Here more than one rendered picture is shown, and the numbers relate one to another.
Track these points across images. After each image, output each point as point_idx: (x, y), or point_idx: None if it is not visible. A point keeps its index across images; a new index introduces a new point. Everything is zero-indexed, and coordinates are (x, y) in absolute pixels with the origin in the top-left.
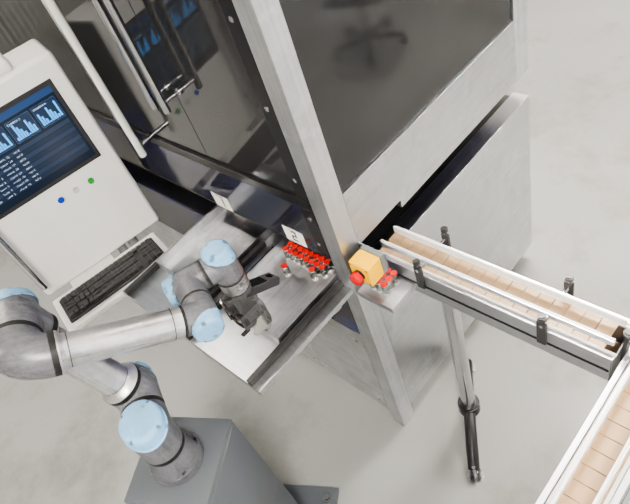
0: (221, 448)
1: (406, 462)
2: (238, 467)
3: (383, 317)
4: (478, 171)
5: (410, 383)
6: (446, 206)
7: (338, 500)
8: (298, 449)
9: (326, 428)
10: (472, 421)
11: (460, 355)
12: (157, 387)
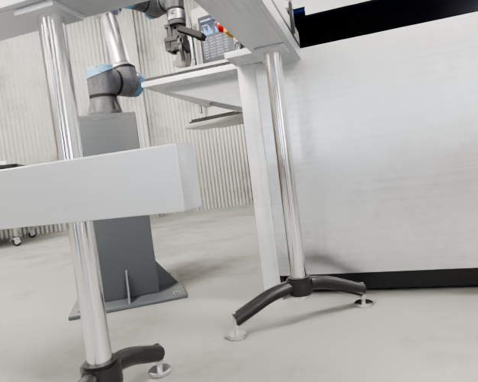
0: (113, 113)
1: (229, 309)
2: (116, 142)
3: (261, 118)
4: (437, 45)
5: (283, 245)
6: (372, 54)
7: (177, 299)
8: (213, 280)
9: (239, 281)
10: (279, 286)
11: (278, 162)
12: (129, 78)
